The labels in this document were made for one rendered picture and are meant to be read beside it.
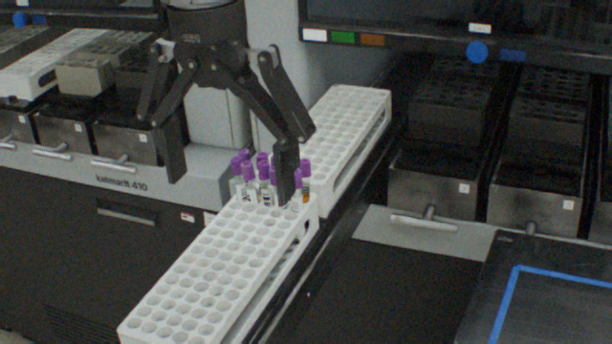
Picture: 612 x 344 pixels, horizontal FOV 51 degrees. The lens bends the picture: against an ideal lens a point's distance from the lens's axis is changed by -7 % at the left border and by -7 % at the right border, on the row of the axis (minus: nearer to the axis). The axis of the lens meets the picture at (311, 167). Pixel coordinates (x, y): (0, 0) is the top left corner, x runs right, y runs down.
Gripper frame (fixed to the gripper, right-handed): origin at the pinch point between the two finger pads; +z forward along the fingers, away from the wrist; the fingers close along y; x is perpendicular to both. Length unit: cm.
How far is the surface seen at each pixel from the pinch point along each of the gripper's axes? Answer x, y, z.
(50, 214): 29, -66, 38
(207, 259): -4.3, -1.7, 8.3
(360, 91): 42.0, 0.0, 8.4
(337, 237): 12.6, 6.9, 15.2
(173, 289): -10.2, -2.5, 8.1
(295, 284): 1.4, 6.0, 14.3
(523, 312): 2.4, 32.5, 12.5
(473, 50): 34.3, 19.7, -3.9
